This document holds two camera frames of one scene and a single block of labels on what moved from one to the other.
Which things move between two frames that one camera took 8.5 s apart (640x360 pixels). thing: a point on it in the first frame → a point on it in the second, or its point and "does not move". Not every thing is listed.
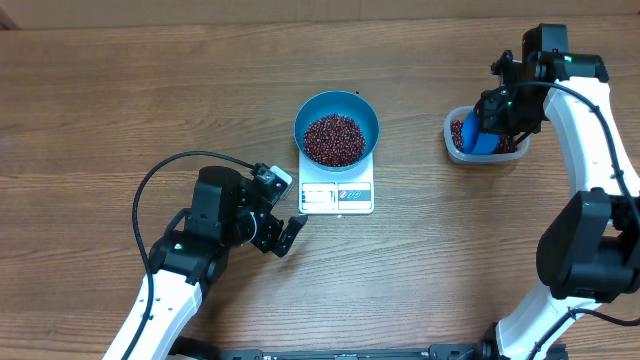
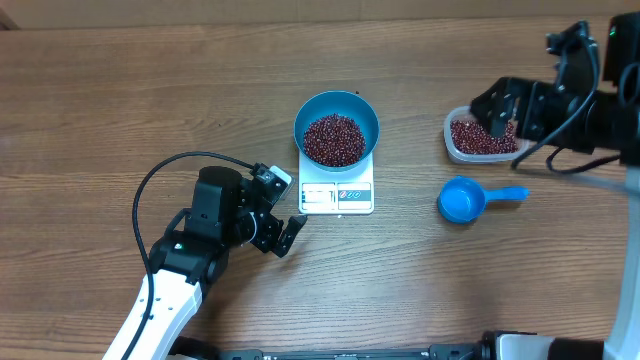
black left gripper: [267, 240] does not move
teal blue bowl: [343, 103] does not move
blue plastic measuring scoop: [475, 142] → [462, 200]
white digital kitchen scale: [347, 192] does not move
